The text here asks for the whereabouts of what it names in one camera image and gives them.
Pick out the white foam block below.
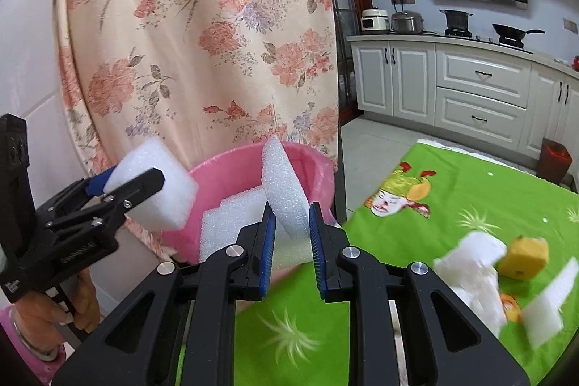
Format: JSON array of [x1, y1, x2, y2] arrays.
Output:
[[104, 136, 200, 232]]

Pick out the person's left hand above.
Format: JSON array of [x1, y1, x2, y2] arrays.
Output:
[[13, 267, 101, 363]]

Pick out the floral curtain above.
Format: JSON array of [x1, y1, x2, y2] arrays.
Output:
[[53, 0, 340, 264]]

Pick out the yellow sponge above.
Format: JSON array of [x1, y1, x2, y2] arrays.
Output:
[[498, 235, 550, 280]]

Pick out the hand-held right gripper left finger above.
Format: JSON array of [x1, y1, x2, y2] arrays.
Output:
[[52, 202, 278, 386]]

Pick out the white foam strip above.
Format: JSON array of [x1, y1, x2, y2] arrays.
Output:
[[520, 257, 579, 351]]

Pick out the white lower cabinets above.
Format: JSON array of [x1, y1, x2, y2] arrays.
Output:
[[350, 38, 579, 188]]

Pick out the silver rice cooker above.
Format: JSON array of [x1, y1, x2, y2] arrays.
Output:
[[390, 9, 425, 35]]

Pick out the black wok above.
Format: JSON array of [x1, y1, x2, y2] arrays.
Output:
[[492, 23, 546, 43]]

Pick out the silver bangle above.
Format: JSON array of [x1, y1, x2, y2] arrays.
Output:
[[13, 314, 57, 359]]

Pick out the white bin with pink bag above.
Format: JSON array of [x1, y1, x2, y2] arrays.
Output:
[[160, 142, 338, 278]]

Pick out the green printed tablecloth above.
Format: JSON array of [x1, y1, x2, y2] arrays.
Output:
[[174, 140, 579, 386]]

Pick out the grey kitchen countertop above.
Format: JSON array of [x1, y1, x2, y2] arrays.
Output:
[[346, 31, 579, 79]]

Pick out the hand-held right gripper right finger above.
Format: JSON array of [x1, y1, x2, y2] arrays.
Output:
[[309, 202, 530, 386]]

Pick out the black gas stove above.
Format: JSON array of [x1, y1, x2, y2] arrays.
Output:
[[443, 29, 534, 52]]

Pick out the white electric cooker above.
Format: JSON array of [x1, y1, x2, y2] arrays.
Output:
[[360, 7, 390, 33]]

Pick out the white foam piece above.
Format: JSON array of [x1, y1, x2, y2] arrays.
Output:
[[433, 231, 508, 339], [200, 188, 272, 262], [261, 136, 317, 267]]

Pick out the black cooking pot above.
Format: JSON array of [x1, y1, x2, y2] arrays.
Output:
[[440, 9, 473, 31]]

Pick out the red floor bin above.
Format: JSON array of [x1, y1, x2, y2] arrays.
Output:
[[540, 137, 573, 183]]

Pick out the person's left forearm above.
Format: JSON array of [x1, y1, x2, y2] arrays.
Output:
[[0, 307, 62, 384]]

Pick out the wooden glass door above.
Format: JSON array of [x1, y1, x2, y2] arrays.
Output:
[[312, 0, 374, 127]]

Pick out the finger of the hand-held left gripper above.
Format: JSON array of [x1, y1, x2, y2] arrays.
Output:
[[35, 168, 115, 225], [44, 167, 165, 236]]

